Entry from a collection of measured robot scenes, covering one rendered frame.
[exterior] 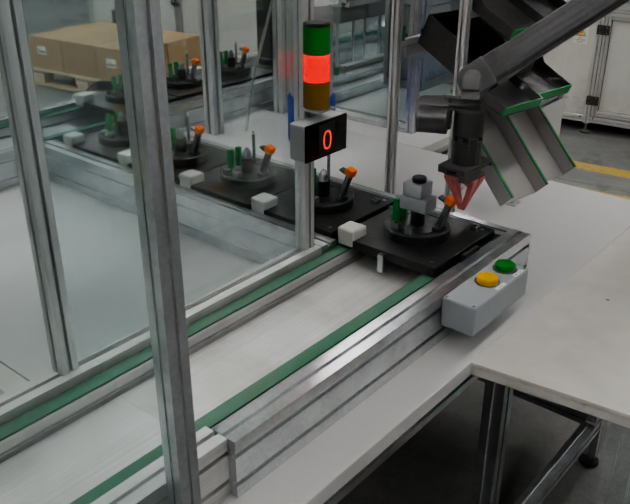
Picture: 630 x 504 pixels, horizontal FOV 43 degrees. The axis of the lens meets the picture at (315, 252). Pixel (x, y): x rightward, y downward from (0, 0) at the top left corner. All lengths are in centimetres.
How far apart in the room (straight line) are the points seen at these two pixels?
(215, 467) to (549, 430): 179
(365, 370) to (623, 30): 457
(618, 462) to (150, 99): 105
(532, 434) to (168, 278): 202
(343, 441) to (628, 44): 468
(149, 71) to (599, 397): 96
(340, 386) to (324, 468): 14
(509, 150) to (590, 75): 387
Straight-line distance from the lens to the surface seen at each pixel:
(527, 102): 179
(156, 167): 81
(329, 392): 125
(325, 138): 151
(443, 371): 144
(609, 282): 182
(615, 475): 153
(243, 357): 136
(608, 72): 575
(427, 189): 164
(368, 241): 164
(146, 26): 78
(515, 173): 189
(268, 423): 116
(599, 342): 160
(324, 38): 146
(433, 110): 153
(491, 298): 148
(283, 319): 146
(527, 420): 280
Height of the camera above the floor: 167
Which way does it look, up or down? 26 degrees down
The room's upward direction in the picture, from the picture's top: straight up
